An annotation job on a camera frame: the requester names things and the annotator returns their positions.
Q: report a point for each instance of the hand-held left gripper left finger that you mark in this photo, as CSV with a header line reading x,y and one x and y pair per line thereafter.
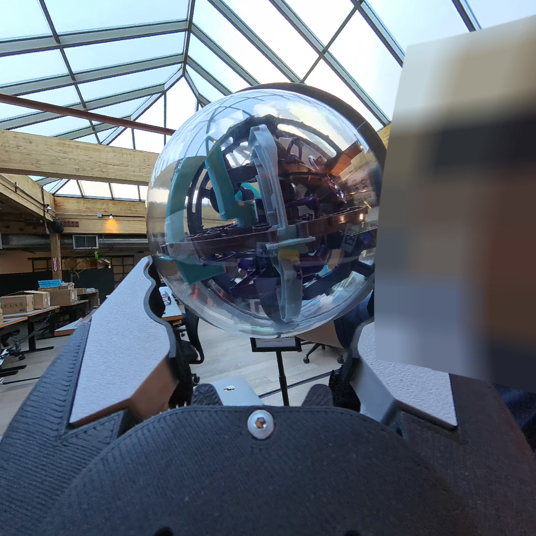
x,y
121,347

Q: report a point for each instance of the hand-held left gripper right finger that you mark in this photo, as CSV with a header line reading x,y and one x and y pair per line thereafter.
x,y
412,387

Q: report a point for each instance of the clear plastic maze ball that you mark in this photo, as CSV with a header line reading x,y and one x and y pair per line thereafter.
x,y
259,209

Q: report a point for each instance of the white desk with wooden edge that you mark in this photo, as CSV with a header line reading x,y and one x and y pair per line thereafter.
x,y
171,312

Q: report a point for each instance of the cardboard box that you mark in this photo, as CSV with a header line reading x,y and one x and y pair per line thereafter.
x,y
41,299
63,296
16,304

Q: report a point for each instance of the stack of blue packets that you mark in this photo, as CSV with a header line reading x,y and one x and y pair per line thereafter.
x,y
52,284

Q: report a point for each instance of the wooden desk with black legs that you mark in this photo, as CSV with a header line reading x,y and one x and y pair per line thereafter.
x,y
25,315

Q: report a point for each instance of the black sign stand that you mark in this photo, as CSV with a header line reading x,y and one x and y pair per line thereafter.
x,y
276,344

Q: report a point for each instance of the red steel pipe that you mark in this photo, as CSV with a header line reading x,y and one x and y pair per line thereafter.
x,y
83,114

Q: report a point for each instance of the white wall vent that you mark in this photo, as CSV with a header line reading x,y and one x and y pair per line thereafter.
x,y
85,242

